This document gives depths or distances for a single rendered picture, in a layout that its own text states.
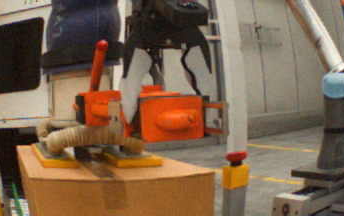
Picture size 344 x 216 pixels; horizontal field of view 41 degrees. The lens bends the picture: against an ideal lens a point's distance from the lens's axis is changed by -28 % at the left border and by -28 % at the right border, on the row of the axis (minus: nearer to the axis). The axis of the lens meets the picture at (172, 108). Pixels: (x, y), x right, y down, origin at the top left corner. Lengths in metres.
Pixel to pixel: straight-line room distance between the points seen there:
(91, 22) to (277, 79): 10.80
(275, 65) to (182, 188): 10.89
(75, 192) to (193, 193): 0.24
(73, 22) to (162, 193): 0.43
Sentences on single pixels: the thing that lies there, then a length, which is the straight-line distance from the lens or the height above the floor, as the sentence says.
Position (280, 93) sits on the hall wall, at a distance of 12.01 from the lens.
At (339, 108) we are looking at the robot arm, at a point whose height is 1.19.
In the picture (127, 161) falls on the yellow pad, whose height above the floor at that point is 1.10.
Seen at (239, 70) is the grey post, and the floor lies 1.29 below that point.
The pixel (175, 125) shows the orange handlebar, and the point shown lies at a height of 1.21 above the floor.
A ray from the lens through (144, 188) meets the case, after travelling 1.08.
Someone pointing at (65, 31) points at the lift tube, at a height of 1.39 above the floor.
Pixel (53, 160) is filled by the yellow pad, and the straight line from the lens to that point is 1.17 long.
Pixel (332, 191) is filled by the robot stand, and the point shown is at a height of 0.98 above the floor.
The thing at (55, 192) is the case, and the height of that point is 1.05.
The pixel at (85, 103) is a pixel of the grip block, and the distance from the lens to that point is 1.05.
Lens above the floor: 1.26
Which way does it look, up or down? 3 degrees down
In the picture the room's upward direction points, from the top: 3 degrees counter-clockwise
